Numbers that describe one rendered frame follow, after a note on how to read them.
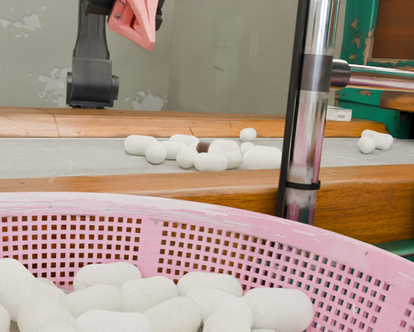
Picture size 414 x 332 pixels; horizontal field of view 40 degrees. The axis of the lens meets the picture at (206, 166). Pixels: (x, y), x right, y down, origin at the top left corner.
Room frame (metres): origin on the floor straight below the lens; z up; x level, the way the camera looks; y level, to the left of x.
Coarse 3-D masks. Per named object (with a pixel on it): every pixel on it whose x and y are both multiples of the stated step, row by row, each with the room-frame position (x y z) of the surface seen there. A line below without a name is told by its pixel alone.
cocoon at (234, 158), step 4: (220, 152) 0.54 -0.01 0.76; (224, 152) 0.54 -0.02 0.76; (228, 152) 0.54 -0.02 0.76; (232, 152) 0.55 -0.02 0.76; (236, 152) 0.55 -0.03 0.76; (224, 156) 0.54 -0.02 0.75; (228, 156) 0.54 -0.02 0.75; (232, 156) 0.54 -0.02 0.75; (236, 156) 0.54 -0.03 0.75; (240, 156) 0.55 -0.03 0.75; (228, 160) 0.54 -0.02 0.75; (232, 160) 0.54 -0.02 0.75; (236, 160) 0.54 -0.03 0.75; (240, 160) 0.55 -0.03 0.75; (228, 164) 0.54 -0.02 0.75; (232, 164) 0.54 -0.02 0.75; (236, 164) 0.54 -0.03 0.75; (240, 164) 0.55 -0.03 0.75; (228, 168) 0.54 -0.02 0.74; (232, 168) 0.55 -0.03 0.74
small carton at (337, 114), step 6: (330, 108) 0.94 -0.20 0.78; (336, 108) 0.94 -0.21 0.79; (342, 108) 0.96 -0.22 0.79; (330, 114) 0.94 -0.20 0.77; (336, 114) 0.93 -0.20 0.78; (342, 114) 0.94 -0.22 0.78; (348, 114) 0.94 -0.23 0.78; (336, 120) 0.93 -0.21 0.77; (342, 120) 0.94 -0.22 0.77; (348, 120) 0.94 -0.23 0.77
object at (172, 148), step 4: (164, 144) 0.57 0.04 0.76; (168, 144) 0.57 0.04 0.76; (172, 144) 0.57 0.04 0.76; (176, 144) 0.57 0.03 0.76; (180, 144) 0.57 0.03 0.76; (184, 144) 0.57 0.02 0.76; (168, 148) 0.57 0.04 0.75; (172, 148) 0.57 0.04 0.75; (176, 148) 0.57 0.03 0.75; (180, 148) 0.57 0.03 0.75; (184, 148) 0.57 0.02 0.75; (168, 152) 0.57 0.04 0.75; (172, 152) 0.57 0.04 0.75; (176, 152) 0.56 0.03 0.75; (168, 156) 0.57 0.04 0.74; (172, 156) 0.57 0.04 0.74; (176, 156) 0.57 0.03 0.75
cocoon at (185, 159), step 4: (188, 148) 0.54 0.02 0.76; (192, 148) 0.54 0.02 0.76; (180, 152) 0.53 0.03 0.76; (184, 152) 0.52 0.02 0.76; (188, 152) 0.53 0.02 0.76; (192, 152) 0.53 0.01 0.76; (196, 152) 0.54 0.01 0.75; (180, 156) 0.52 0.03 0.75; (184, 156) 0.52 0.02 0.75; (188, 156) 0.52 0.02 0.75; (192, 156) 0.53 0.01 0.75; (176, 160) 0.53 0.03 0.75; (180, 160) 0.52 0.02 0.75; (184, 160) 0.52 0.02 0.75; (188, 160) 0.52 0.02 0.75; (192, 160) 0.52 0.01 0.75; (180, 164) 0.52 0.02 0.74; (184, 164) 0.52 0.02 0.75; (188, 164) 0.52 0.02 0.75; (192, 164) 0.53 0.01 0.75; (184, 168) 0.53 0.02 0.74
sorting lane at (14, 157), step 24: (0, 144) 0.58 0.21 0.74; (24, 144) 0.59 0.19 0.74; (48, 144) 0.60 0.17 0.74; (72, 144) 0.62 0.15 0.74; (96, 144) 0.63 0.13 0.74; (120, 144) 0.65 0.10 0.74; (240, 144) 0.73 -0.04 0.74; (264, 144) 0.75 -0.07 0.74; (336, 144) 0.82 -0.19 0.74; (408, 144) 0.90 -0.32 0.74; (0, 168) 0.46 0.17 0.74; (24, 168) 0.47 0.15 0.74; (48, 168) 0.48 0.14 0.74; (72, 168) 0.49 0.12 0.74; (96, 168) 0.50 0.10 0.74; (120, 168) 0.51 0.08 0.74; (144, 168) 0.51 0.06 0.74; (168, 168) 0.53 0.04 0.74; (192, 168) 0.54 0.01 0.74; (240, 168) 0.56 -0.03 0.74
